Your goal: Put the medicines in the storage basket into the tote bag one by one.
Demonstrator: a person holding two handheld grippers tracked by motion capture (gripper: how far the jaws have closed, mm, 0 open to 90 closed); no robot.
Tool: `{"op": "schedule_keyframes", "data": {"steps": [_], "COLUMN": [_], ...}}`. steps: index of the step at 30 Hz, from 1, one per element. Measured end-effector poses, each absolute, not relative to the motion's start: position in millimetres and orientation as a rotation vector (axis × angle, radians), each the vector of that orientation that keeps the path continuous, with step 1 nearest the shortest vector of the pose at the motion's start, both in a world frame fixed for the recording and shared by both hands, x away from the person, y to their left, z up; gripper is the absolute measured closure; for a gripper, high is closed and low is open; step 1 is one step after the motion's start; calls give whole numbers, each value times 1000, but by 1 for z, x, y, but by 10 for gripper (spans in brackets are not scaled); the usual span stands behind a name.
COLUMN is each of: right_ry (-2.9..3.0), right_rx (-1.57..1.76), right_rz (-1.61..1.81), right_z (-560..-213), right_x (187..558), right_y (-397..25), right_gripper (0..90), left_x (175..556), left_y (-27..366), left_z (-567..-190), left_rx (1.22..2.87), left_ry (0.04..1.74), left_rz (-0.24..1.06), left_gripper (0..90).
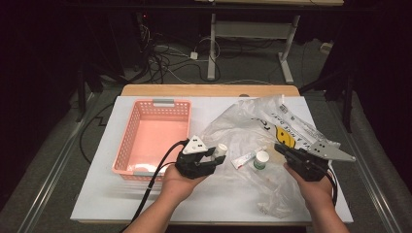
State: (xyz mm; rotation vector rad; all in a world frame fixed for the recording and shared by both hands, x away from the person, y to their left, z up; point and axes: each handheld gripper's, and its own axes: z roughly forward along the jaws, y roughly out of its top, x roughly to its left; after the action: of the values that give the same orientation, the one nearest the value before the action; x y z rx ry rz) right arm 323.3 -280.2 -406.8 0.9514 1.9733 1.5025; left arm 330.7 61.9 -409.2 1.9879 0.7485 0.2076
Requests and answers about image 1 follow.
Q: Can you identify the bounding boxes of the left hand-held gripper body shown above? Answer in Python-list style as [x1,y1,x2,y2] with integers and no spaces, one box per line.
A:
[174,134,215,181]

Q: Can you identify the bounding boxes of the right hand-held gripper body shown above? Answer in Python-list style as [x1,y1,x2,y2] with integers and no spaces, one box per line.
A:
[284,139,357,183]

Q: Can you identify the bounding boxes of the small white bottle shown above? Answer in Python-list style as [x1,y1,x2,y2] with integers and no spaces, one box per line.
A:
[211,143,228,159]

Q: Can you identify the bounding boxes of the small white jar green label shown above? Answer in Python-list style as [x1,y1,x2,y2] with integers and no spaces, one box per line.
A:
[253,150,271,171]

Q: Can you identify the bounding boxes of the white ointment tube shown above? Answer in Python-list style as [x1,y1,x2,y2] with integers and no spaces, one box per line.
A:
[230,146,268,171]

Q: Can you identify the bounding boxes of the clear plastic bag yellow face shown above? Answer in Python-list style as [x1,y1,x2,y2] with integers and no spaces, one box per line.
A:
[198,94,342,218]

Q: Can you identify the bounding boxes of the pink plastic basket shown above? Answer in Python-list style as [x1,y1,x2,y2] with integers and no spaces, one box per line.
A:
[112,98,192,183]

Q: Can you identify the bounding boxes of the person's right hand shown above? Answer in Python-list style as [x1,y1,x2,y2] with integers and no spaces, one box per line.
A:
[284,162,334,209]

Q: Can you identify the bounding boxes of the person's left hand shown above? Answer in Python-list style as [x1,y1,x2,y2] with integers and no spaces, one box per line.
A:
[159,165,209,204]

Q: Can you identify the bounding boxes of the wooden table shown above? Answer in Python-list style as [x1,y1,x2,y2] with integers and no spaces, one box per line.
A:
[77,84,345,227]

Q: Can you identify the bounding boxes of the black stand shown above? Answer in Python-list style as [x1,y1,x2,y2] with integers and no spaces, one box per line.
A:
[75,62,105,124]
[298,62,355,134]

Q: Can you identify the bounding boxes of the white board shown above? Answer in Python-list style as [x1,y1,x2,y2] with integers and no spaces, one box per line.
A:
[70,95,354,224]

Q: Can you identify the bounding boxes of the white box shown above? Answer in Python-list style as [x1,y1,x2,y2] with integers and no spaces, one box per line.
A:
[319,41,335,55]

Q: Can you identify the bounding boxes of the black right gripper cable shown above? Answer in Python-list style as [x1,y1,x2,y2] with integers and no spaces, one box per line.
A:
[325,167,339,209]

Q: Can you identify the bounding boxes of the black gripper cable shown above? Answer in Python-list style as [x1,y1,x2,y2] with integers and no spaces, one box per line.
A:
[325,167,339,209]
[119,139,189,233]

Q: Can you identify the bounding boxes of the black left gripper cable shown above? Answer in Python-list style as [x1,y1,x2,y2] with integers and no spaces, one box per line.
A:
[119,139,189,233]

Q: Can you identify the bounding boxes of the metal floor rail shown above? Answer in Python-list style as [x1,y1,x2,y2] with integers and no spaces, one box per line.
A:
[17,92,100,233]
[325,96,403,233]

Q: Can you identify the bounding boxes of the tangle of floor cables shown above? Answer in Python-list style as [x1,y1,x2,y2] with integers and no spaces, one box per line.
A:
[138,22,225,85]

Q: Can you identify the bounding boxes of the black floor cable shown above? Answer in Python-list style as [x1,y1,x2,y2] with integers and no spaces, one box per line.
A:
[79,101,115,165]

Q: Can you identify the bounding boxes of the white desk frame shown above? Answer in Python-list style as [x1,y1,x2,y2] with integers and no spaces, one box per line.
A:
[193,0,345,85]

